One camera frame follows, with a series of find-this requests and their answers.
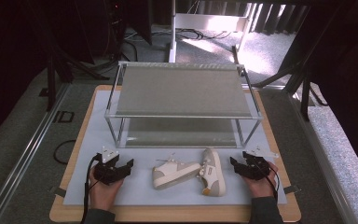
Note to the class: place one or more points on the person's right hand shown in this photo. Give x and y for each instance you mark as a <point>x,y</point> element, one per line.
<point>261,186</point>

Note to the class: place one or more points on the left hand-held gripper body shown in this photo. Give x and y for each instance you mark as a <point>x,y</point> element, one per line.
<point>105,174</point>

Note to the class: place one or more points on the grey tape strip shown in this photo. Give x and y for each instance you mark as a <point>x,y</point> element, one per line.
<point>58,191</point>
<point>292,189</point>

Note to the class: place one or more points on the black tripod stand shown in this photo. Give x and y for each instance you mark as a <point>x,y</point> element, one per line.
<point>52,81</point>
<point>304,93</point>

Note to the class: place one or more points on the metal two-tier shoe rack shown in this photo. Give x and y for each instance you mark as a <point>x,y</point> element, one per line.
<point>183,93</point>

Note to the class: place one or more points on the aluminium frame rail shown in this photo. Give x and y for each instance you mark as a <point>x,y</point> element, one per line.
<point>21,161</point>
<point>320,161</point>

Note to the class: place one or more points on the white metal stand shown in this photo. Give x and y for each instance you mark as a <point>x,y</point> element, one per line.
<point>199,21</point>

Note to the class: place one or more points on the wooden table board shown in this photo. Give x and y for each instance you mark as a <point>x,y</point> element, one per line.
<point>167,214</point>

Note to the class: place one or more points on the white grey sneaker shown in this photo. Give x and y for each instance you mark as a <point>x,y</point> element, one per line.
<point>175,174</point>
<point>213,174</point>

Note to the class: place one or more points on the person's left hand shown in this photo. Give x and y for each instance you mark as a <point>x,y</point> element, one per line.
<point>104,194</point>

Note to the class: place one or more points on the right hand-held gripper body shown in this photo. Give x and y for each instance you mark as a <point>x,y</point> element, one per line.
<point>257,168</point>

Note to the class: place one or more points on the dark curtain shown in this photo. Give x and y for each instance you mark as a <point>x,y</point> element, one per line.
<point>9,62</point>
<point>348,62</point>

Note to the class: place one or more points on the light blue table mat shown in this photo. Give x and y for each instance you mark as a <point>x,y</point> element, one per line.
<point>136,193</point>

